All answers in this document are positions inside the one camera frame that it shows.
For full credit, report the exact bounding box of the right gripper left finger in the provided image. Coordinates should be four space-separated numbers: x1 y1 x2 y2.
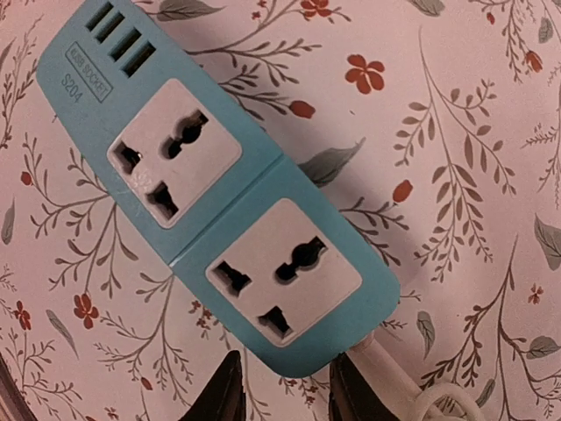
179 350 246 421

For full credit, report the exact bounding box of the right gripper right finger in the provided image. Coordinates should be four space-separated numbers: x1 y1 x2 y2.
329 353 415 420

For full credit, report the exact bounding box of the teal power strip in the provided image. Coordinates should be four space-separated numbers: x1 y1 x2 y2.
37 1 400 377

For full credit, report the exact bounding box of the floral patterned table mat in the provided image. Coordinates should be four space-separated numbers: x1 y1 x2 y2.
1 1 560 420

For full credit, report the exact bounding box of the white coiled cable right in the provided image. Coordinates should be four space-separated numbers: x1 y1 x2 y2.
348 328 483 421

